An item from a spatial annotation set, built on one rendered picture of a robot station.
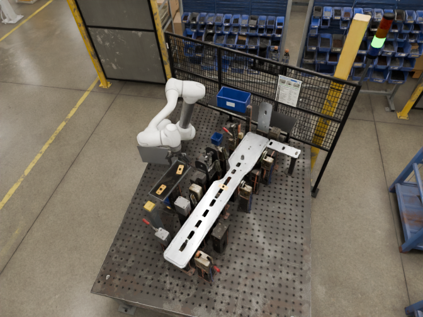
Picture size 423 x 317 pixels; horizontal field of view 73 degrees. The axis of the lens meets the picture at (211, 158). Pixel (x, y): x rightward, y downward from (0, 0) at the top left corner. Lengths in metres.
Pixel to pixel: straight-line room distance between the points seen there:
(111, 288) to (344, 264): 2.21
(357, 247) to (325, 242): 0.32
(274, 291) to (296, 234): 0.49
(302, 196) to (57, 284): 2.56
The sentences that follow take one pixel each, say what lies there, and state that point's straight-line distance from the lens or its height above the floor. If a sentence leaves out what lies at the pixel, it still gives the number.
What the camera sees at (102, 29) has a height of 1.01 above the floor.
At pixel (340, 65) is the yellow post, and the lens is 2.51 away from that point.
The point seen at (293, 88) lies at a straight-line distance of 2.69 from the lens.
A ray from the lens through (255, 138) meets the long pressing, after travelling 2.67.
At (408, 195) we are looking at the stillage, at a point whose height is 0.17.
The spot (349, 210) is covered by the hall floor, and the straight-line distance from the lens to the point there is 3.63.
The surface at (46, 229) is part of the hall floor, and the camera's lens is 3.85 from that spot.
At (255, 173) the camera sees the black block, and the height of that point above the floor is 0.99.
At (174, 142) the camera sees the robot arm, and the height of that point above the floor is 1.54.
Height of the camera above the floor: 2.95
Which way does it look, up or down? 51 degrees down
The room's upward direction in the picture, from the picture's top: 4 degrees counter-clockwise
